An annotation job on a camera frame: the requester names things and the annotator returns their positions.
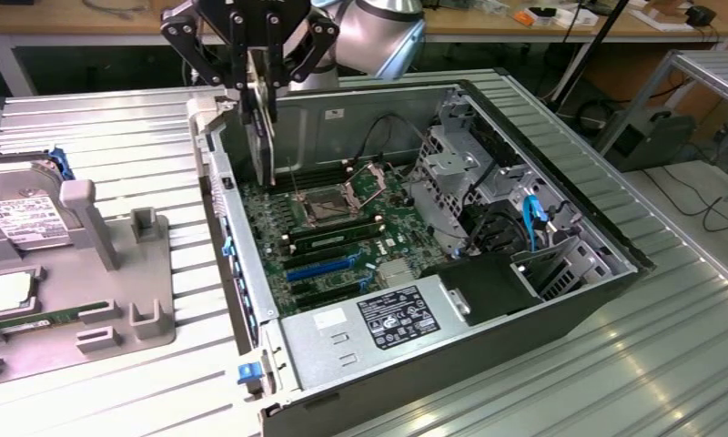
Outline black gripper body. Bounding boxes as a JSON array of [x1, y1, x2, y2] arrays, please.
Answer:
[[194, 0, 315, 49]]

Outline wooden desk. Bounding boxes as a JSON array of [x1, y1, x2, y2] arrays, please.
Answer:
[[0, 0, 728, 46]]

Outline thin metal locking lever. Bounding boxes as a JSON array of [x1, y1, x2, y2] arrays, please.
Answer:
[[286, 157, 305, 202]]

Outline black RAM slot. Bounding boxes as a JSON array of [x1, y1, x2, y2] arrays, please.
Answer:
[[276, 163, 358, 193]]

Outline metal socket cover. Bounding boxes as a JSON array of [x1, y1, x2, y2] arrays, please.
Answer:
[[342, 162, 391, 207]]

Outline silver metal disk bay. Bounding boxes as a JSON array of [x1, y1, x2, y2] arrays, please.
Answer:
[[411, 124, 506, 239]]

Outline CPU socket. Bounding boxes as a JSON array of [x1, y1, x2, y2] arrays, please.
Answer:
[[299, 188, 367, 228]]

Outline white flat box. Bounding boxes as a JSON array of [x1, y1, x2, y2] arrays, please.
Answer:
[[525, 5, 601, 29]]

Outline green RAM stick black chips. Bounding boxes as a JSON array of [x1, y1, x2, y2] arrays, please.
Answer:
[[290, 222, 385, 252]]

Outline green motherboard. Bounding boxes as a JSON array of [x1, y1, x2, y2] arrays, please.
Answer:
[[239, 164, 458, 318]]

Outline black stand pole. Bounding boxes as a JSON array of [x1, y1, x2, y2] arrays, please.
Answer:
[[547, 0, 634, 102]]

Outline long black expansion slot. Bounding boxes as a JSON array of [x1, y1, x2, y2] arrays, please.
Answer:
[[294, 283, 367, 309], [280, 253, 353, 271]]

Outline blue expansion slot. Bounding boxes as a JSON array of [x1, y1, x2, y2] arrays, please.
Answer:
[[286, 263, 358, 283]]

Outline silver hard disk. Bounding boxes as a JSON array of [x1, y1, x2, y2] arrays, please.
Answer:
[[0, 158, 78, 252]]

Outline silver chipset heat sink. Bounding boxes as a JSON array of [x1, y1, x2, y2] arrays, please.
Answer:
[[378, 260, 419, 280]]

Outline grey plastic parts rack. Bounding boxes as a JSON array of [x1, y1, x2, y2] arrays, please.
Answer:
[[0, 178, 179, 391]]

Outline black box on floor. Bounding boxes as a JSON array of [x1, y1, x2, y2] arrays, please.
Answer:
[[606, 110, 697, 172]]

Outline black power adapter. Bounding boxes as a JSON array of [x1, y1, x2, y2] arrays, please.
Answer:
[[685, 5, 719, 28]]

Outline black plastic shroud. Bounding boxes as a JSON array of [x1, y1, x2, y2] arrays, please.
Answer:
[[435, 253, 546, 327]]

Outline silver CPU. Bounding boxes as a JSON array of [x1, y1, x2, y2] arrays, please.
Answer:
[[0, 274, 39, 313]]

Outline grey power supply unit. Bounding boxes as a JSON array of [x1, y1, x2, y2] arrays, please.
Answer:
[[276, 274, 474, 393]]

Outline green RAM stick white label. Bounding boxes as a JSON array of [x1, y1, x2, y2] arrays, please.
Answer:
[[0, 305, 90, 334]]

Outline blue case latch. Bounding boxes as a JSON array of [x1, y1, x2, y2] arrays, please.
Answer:
[[232, 359, 263, 386]]

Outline black open PC case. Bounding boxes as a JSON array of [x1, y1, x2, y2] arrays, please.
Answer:
[[186, 79, 654, 437]]

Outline black looped wire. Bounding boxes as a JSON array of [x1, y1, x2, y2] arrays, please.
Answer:
[[359, 113, 430, 164]]

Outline blue disk carrier rail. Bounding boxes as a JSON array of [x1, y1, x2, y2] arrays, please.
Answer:
[[47, 144, 75, 184]]

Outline blue data wire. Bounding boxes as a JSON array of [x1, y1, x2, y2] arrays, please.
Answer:
[[521, 195, 551, 254]]

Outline metal slat frame table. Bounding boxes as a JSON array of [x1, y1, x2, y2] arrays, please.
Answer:
[[594, 48, 728, 158]]

